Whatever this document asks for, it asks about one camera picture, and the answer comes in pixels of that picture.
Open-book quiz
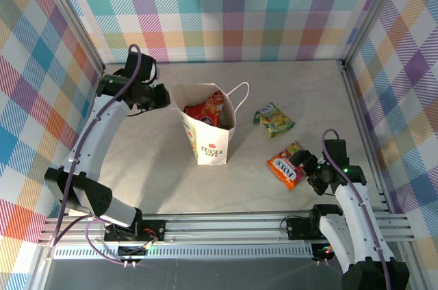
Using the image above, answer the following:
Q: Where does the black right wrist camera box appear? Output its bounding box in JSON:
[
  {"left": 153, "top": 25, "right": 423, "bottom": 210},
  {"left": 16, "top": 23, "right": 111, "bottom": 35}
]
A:
[{"left": 323, "top": 139, "right": 350, "bottom": 168}]

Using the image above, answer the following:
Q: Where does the red snack bag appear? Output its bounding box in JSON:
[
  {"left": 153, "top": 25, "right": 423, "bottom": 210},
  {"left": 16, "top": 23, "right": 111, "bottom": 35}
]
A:
[{"left": 183, "top": 90, "right": 227, "bottom": 129}]

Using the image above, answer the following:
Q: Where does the green candy bag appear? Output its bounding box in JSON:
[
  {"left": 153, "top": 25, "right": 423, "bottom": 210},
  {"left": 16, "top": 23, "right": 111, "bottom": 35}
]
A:
[{"left": 253, "top": 101, "right": 296, "bottom": 139}]

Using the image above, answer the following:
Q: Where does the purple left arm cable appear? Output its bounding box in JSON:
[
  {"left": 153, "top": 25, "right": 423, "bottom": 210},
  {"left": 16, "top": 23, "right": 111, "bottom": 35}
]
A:
[{"left": 49, "top": 43, "right": 142, "bottom": 264}]

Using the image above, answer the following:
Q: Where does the orange candy bag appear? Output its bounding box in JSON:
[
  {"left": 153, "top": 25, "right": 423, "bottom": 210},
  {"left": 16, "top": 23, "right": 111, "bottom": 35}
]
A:
[{"left": 266, "top": 141, "right": 307, "bottom": 191}]

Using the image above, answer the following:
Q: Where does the black left connector bracket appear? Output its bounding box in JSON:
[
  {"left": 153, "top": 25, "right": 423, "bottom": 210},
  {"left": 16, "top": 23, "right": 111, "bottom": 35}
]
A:
[{"left": 117, "top": 244, "right": 149, "bottom": 267}]

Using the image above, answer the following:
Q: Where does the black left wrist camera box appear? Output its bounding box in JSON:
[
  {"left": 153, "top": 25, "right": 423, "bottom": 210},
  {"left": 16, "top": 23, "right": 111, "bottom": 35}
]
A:
[{"left": 123, "top": 53, "right": 161, "bottom": 85}]

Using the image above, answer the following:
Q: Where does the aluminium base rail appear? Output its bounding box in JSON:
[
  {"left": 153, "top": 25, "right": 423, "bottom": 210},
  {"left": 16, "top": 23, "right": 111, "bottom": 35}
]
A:
[{"left": 37, "top": 213, "right": 430, "bottom": 247}]

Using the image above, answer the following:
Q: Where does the black connector bracket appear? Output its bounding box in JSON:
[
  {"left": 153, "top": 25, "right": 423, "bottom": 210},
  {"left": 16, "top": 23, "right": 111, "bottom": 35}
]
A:
[
  {"left": 311, "top": 242, "right": 338, "bottom": 266},
  {"left": 117, "top": 244, "right": 149, "bottom": 267}
]

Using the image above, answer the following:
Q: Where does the aluminium frame post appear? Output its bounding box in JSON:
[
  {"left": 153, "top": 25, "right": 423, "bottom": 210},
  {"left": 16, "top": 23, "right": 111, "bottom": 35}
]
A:
[
  {"left": 400, "top": 241, "right": 438, "bottom": 290},
  {"left": 36, "top": 0, "right": 105, "bottom": 74},
  {"left": 341, "top": 0, "right": 411, "bottom": 69},
  {"left": 27, "top": 244, "right": 55, "bottom": 290}
]

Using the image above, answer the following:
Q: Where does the white printed paper bag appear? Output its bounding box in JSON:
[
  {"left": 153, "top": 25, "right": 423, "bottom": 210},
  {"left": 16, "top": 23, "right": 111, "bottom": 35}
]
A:
[{"left": 170, "top": 81, "right": 250, "bottom": 166}]

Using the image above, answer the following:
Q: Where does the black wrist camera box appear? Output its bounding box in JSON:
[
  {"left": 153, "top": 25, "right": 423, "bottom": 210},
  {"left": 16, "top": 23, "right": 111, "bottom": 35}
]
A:
[
  {"left": 323, "top": 139, "right": 350, "bottom": 168},
  {"left": 123, "top": 53, "right": 161, "bottom": 85}
]

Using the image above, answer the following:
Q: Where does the black right connector bracket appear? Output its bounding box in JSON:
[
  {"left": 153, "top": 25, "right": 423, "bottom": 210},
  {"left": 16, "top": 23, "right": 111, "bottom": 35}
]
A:
[{"left": 311, "top": 242, "right": 338, "bottom": 266}]

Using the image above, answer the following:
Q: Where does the perforated grey cable duct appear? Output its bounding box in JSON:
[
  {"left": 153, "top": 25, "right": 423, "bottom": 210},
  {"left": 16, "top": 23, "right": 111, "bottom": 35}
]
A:
[{"left": 53, "top": 244, "right": 318, "bottom": 261}]

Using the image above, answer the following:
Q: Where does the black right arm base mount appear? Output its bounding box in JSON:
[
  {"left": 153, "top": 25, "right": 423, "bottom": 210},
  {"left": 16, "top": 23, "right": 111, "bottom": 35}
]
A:
[{"left": 285, "top": 217, "right": 326, "bottom": 240}]

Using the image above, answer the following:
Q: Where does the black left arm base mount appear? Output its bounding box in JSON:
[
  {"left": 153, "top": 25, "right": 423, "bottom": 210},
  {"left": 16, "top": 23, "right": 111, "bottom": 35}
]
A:
[{"left": 103, "top": 218, "right": 166, "bottom": 243}]

